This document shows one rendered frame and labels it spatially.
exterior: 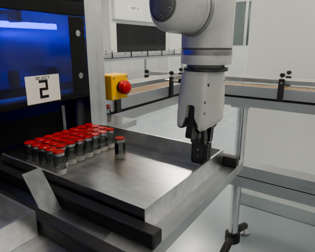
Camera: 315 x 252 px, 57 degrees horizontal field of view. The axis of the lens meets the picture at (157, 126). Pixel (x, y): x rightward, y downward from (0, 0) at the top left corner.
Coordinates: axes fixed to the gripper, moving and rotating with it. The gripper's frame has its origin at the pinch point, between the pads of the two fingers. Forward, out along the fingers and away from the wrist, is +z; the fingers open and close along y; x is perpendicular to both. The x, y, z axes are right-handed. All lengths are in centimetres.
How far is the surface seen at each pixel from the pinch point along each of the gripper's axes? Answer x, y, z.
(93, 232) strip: -3.6, 23.8, 4.2
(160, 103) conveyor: -46, -56, 6
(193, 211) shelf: 4.7, 11.8, 4.5
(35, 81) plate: -35.3, 8.8, -11.1
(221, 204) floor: -43, -134, 93
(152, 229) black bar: 3.8, 21.2, 2.3
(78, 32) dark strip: -35.3, -4.1, -21.4
